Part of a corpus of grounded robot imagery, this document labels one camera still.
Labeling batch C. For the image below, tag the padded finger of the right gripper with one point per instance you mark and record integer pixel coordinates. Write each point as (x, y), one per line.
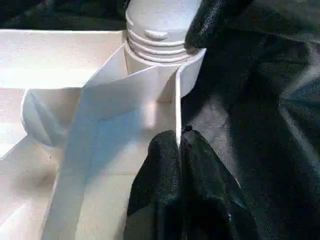
(210, 20)

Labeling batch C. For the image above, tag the white plastic table top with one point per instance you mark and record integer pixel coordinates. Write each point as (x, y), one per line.
(65, 125)

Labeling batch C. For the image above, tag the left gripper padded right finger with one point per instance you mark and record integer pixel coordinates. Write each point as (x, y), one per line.
(215, 200)

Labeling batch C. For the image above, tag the white plastic table leg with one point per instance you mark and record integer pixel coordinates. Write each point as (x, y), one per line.
(160, 25)

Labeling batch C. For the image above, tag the black plastic mat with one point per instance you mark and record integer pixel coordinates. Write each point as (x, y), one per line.
(270, 125)

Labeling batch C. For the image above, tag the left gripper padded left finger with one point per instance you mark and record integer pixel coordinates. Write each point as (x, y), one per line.
(157, 195)

